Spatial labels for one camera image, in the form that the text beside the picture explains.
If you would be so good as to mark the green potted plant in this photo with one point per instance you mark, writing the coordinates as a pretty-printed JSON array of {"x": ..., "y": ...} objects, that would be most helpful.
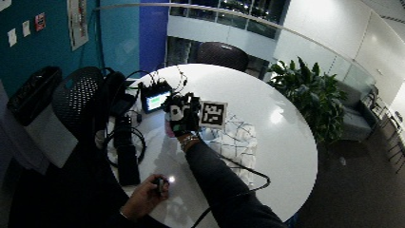
[{"x": 312, "y": 98}]

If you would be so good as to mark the black metal chair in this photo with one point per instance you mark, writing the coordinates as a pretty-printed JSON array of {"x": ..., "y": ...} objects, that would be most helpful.
[{"x": 394, "y": 139}]

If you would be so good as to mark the small monitor with green screen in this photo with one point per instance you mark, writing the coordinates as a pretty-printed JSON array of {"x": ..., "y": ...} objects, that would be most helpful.
[{"x": 155, "y": 99}]

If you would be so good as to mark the curved white handrail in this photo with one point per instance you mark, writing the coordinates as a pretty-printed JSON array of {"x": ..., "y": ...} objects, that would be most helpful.
[{"x": 253, "y": 19}]

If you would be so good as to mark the black bag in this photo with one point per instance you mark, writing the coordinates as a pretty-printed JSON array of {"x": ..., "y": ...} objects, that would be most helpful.
[{"x": 116, "y": 91}]

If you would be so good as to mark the red wall paper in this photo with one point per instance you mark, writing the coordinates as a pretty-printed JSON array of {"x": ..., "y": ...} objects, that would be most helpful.
[{"x": 40, "y": 21}]

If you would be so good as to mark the white marker cube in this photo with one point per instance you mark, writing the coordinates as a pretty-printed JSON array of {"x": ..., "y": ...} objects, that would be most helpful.
[{"x": 212, "y": 114}]

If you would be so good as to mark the white checked cloth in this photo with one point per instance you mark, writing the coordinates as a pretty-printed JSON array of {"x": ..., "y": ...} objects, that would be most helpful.
[{"x": 234, "y": 144}]

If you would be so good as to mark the grey sofa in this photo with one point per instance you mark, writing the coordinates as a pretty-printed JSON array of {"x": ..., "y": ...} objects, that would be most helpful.
[{"x": 358, "y": 115}]

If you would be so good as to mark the white bin box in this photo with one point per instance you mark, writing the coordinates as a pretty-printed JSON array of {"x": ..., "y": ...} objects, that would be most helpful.
[{"x": 51, "y": 137}]

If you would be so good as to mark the small black clicker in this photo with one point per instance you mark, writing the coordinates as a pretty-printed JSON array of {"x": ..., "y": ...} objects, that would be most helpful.
[{"x": 159, "y": 184}]

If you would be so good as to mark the black waste bin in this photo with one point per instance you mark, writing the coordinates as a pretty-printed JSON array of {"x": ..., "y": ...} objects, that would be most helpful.
[{"x": 33, "y": 95}]

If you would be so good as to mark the dark round armchair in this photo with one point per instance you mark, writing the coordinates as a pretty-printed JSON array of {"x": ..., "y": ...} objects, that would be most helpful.
[{"x": 221, "y": 55}]

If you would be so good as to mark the black mesh chair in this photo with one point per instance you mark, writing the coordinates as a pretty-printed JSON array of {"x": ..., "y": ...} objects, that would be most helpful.
[{"x": 77, "y": 99}]

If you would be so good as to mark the long black box device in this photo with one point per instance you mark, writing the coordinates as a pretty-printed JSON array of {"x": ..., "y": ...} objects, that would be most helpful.
[{"x": 127, "y": 155}]

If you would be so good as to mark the white wall paper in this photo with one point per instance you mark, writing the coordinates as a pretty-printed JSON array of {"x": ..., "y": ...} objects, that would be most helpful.
[
  {"x": 12, "y": 37},
  {"x": 25, "y": 28}
]

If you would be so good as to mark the large wall poster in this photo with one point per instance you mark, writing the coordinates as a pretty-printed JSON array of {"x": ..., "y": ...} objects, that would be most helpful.
[{"x": 77, "y": 22}]

